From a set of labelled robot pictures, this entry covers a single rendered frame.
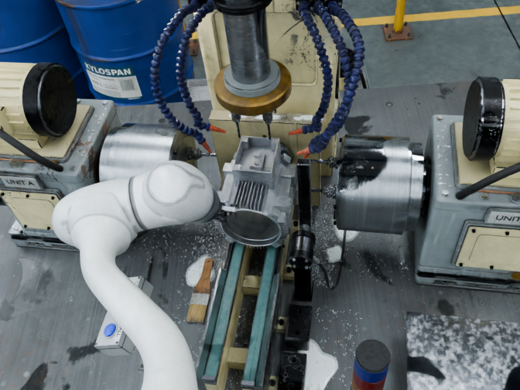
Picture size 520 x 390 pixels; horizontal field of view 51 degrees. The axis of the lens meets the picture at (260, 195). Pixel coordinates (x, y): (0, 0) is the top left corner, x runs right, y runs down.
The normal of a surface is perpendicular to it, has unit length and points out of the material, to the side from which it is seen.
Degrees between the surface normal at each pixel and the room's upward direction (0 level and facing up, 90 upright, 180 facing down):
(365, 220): 88
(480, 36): 0
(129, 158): 28
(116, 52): 90
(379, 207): 66
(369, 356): 0
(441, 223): 89
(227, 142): 90
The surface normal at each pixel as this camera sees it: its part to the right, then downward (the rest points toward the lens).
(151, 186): -0.25, -0.18
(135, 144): -0.11, -0.50
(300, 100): -0.16, 0.77
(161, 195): -0.12, 0.05
